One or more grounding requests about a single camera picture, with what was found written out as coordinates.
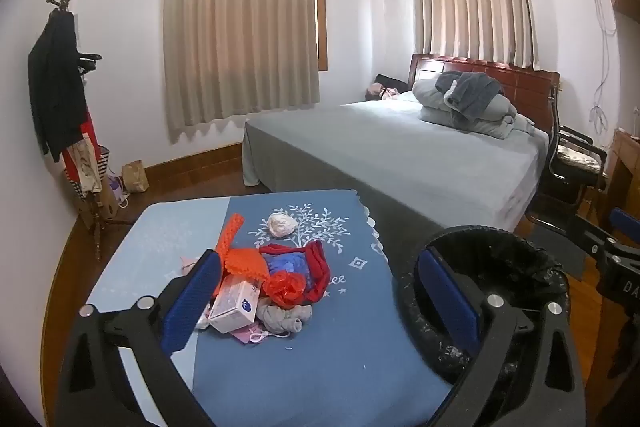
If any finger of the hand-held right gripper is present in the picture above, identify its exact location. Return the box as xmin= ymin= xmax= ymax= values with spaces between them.
xmin=610 ymin=206 xmax=640 ymax=248
xmin=567 ymin=213 xmax=632 ymax=260

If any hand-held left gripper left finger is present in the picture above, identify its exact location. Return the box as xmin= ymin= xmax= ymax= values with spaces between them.
xmin=54 ymin=249 xmax=223 ymax=427

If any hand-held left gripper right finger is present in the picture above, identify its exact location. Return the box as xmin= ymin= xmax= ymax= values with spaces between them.
xmin=417 ymin=247 xmax=587 ymax=427

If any small white box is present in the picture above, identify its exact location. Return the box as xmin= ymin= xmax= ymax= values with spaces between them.
xmin=207 ymin=279 xmax=261 ymax=334

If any orange mesh net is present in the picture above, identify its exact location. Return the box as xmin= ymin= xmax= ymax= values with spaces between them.
xmin=215 ymin=212 xmax=273 ymax=298

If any pink face mask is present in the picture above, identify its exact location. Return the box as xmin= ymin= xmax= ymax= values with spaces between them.
xmin=231 ymin=324 xmax=291 ymax=346

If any bin with black liner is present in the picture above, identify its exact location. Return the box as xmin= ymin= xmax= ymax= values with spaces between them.
xmin=397 ymin=223 xmax=571 ymax=427

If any red plastic bag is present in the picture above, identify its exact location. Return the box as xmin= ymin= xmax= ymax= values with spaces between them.
xmin=262 ymin=271 xmax=307 ymax=309

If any grey sock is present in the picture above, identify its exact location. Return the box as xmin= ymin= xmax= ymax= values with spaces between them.
xmin=257 ymin=304 xmax=312 ymax=337

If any blue plastic bag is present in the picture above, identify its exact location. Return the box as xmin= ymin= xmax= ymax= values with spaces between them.
xmin=264 ymin=252 xmax=313 ymax=288

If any white paper ball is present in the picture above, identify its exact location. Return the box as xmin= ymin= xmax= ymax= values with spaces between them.
xmin=266 ymin=213 xmax=298 ymax=239

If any red cloth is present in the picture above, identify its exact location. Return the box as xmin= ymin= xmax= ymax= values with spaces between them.
xmin=258 ymin=241 xmax=332 ymax=305

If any dark floor mat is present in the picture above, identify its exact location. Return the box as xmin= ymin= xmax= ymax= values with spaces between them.
xmin=520 ymin=222 xmax=588 ymax=280

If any wooden desk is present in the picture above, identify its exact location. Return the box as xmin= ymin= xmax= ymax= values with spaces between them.
xmin=602 ymin=127 xmax=640 ymax=218

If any black office chair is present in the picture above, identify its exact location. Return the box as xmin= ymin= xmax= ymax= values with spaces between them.
xmin=525 ymin=87 xmax=608 ymax=228

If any wooden coat rack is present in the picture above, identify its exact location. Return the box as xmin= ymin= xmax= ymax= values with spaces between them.
xmin=45 ymin=0 xmax=133 ymax=263

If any white purple bag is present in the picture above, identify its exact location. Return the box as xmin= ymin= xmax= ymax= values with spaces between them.
xmin=107 ymin=174 xmax=132 ymax=210

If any brown paper bag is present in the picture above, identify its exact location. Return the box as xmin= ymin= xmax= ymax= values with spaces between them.
xmin=121 ymin=159 xmax=151 ymax=194

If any blue tree-print tablecloth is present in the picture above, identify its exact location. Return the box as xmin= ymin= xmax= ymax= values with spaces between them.
xmin=87 ymin=189 xmax=453 ymax=427

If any bed with grey sheet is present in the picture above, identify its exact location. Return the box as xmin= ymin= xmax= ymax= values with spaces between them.
xmin=242 ymin=96 xmax=551 ymax=240

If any striped tote bag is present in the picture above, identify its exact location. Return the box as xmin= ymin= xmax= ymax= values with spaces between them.
xmin=70 ymin=144 xmax=112 ymax=208

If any wooden headboard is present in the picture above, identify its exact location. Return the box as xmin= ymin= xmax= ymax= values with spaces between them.
xmin=409 ymin=53 xmax=561 ymax=134

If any beige printed tote bag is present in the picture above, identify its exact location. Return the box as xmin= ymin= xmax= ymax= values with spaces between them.
xmin=70 ymin=134 xmax=103 ymax=195

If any folded grey quilt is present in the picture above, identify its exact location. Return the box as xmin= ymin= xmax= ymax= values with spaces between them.
xmin=411 ymin=77 xmax=536 ymax=140

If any dark grey garment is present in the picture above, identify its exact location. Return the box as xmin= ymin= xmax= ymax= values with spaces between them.
xmin=434 ymin=71 xmax=505 ymax=118

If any pink bundle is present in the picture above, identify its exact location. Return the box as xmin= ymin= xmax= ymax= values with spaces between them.
xmin=366 ymin=83 xmax=401 ymax=102

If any black bag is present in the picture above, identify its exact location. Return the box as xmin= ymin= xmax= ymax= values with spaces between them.
xmin=374 ymin=74 xmax=410 ymax=92

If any black jacket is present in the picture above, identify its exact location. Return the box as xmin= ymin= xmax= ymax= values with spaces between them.
xmin=27 ymin=9 xmax=88 ymax=164

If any wide beige curtain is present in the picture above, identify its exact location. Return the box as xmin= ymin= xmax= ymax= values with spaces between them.
xmin=162 ymin=0 xmax=321 ymax=145

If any white wall cable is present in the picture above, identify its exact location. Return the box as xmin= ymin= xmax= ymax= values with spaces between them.
xmin=586 ymin=0 xmax=620 ymax=132

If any black handle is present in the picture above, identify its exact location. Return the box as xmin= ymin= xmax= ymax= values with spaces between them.
xmin=75 ymin=52 xmax=103 ymax=72

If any wooden window frame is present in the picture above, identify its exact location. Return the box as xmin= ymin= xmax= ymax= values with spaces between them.
xmin=312 ymin=0 xmax=330 ymax=72

